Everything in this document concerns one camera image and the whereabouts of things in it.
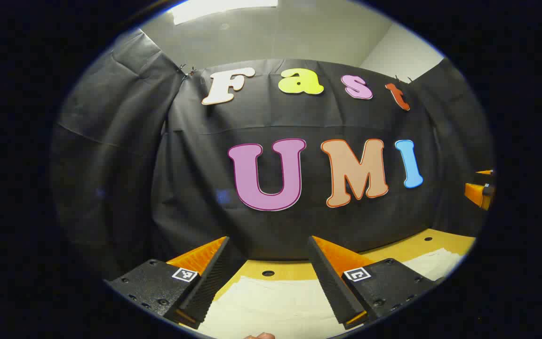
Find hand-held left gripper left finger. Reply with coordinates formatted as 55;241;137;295
104;236;230;330

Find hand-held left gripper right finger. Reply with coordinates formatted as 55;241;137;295
307;235;441;330

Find white jeans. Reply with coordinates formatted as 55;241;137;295
196;248;469;339

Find black backdrop cloth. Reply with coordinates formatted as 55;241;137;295
50;28;495;283

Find ceiling light panel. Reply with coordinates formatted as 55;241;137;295
172;0;279;25

